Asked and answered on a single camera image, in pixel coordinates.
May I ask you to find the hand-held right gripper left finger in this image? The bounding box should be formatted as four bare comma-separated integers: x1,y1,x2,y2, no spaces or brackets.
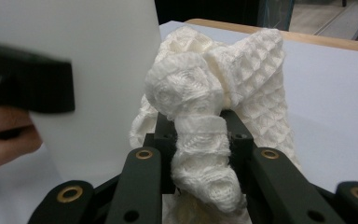
143,111,179,194

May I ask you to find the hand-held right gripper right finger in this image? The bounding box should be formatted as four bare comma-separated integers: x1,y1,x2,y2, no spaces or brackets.
220,108,256,189

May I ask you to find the white waffle cloth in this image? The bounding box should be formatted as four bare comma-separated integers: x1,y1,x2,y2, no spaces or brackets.
129,25,301,224

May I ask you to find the white cylindrical device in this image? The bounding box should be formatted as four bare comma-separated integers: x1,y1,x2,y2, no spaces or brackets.
0,0,162,189

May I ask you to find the white table mat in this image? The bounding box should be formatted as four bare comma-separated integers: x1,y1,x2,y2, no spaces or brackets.
0,20,358,224

